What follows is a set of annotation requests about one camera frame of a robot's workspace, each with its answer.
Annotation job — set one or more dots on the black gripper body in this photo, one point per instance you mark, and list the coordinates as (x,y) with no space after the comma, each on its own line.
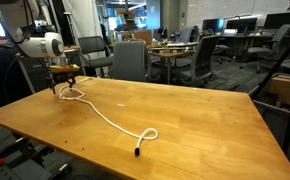
(61,77)

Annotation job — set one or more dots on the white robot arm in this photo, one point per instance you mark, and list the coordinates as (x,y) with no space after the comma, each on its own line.
(41,46)

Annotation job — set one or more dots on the gray drawer cabinet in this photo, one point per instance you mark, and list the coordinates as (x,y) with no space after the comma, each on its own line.
(75,58)

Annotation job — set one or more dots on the gray mesh chair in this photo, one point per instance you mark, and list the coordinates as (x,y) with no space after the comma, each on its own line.
(91,46)

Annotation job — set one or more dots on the clear tape piece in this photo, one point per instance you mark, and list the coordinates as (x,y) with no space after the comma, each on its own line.
(121,105)

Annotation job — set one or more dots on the white curtain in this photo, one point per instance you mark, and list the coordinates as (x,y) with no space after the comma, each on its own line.
(81,20)

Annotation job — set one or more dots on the gray padded chair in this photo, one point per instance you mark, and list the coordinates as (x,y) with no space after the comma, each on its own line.
(130,60)

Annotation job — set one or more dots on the tall brown cardboard box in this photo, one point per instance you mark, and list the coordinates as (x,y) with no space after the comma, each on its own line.
(143,37)

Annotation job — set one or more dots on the wooden office desk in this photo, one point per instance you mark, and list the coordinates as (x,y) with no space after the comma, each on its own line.
(171,53)

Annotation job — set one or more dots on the dark office chair backrest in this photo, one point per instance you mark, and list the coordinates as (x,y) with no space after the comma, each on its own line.
(186,33)

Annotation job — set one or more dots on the black computer monitor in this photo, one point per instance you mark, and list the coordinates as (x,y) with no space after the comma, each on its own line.
(241,24)
(213,24)
(285,19)

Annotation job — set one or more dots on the open laptop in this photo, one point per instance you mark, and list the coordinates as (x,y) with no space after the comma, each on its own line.
(230,32)

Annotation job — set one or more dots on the dark gray office chair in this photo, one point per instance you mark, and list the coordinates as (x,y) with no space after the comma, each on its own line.
(271,43)

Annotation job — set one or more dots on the gray plastic bin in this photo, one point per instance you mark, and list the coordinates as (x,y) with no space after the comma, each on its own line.
(275,123)

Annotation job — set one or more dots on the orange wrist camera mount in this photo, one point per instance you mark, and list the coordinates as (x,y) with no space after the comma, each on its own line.
(63,68)

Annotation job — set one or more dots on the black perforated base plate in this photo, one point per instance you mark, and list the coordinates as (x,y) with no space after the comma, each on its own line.
(25,166)

